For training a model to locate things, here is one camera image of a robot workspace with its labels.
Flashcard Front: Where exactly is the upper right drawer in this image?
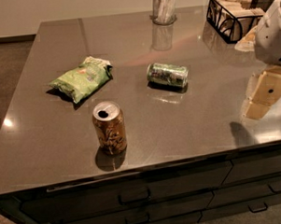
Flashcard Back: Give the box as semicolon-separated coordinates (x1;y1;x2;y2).
224;150;281;184

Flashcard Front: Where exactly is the clear glass jar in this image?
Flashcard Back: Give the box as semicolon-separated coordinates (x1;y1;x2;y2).
152;0;176;25

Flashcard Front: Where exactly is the green chip bag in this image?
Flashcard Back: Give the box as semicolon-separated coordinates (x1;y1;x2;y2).
49;56;112;104

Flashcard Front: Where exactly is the green soda can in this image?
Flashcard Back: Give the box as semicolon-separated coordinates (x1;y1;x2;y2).
147;63;189;88

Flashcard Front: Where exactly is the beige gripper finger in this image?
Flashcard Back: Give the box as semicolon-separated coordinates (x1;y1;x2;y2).
244;65;281;120

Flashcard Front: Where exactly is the upper left drawer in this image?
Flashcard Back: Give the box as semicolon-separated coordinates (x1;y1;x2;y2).
21;161;232;223

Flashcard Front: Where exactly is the drawer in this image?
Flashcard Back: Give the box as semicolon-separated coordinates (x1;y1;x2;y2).
224;150;281;184
208;177;281;209
21;161;232;223
67;192;214;224

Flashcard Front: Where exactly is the orange soda can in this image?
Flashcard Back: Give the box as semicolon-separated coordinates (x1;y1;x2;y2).
92;101;127;155

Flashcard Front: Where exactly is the lower right drawer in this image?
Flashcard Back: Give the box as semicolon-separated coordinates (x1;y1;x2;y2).
208;177;281;209

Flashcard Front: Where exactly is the lower left drawer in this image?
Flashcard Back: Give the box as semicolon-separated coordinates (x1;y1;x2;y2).
67;192;214;224

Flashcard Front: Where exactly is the black wire napkin holder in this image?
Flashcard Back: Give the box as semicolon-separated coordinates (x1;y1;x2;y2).
206;0;265;44

